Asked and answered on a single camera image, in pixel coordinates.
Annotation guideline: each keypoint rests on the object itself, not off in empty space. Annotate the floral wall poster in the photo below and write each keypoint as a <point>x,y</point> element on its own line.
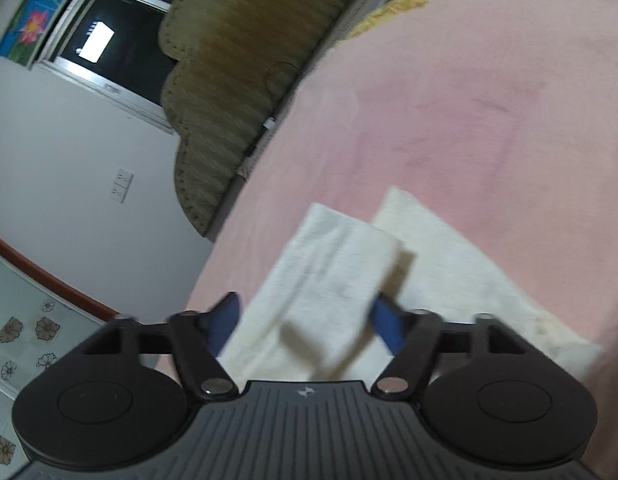
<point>34,15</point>

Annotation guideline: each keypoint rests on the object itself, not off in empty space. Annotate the olive padded headboard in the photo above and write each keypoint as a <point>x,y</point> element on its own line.
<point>224,85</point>

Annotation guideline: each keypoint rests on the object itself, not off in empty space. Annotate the window with metal frame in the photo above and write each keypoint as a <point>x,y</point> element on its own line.
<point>124,45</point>

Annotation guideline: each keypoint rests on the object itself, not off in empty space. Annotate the flower-patterned wardrobe door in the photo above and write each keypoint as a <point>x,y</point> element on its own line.
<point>19,340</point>

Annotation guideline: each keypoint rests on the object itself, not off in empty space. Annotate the pink blanket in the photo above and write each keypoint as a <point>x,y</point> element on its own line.
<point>464,110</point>

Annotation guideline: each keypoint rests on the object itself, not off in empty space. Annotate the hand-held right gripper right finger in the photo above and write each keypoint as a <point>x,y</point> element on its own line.
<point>389,325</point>

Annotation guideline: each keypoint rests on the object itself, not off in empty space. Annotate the white pants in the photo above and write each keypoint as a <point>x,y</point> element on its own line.
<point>334,280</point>

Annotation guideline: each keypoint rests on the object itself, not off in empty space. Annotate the brown wooden door frame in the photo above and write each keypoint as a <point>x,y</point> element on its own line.
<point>54,285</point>

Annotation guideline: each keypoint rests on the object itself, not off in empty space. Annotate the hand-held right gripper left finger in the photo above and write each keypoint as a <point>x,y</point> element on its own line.
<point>224,320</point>

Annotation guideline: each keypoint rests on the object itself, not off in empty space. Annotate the white wall socket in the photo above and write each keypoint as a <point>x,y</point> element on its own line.
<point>122,185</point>

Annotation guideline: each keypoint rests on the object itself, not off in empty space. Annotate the yellow blanket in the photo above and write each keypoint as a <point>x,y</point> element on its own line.
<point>389,7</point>

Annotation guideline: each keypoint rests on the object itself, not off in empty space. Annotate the white charger plug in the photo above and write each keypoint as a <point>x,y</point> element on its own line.
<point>270,123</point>

